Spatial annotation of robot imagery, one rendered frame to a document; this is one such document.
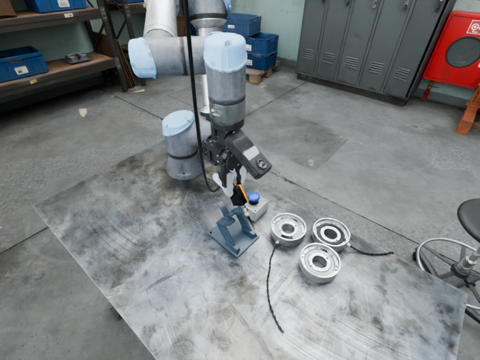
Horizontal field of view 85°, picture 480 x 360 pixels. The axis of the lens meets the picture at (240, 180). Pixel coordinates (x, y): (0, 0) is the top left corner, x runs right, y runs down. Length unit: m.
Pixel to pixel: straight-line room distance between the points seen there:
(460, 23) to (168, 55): 3.69
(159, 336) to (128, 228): 0.36
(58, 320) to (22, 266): 0.50
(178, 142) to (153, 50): 0.43
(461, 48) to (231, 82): 3.70
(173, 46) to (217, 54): 0.13
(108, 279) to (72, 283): 1.10
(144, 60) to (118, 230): 0.54
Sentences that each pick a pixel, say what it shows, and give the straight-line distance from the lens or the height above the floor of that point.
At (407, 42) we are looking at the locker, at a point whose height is 0.72.
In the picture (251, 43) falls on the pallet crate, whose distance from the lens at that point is 4.30.
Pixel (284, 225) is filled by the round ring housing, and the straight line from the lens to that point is 0.84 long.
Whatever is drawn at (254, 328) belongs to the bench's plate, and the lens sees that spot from 0.70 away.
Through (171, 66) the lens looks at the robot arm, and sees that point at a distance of 0.59.
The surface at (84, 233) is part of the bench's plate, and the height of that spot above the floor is 0.80.
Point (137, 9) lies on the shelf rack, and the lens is 4.22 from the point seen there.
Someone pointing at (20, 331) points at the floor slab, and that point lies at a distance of 1.91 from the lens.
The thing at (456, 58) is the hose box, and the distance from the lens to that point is 4.10.
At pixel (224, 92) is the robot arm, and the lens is 0.51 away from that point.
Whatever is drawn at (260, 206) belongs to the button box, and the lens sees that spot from 0.85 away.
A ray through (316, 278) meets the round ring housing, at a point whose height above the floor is 0.83.
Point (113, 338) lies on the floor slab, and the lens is 1.66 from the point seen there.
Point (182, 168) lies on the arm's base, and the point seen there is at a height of 0.84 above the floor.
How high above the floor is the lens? 1.45
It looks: 40 degrees down
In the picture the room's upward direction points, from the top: straight up
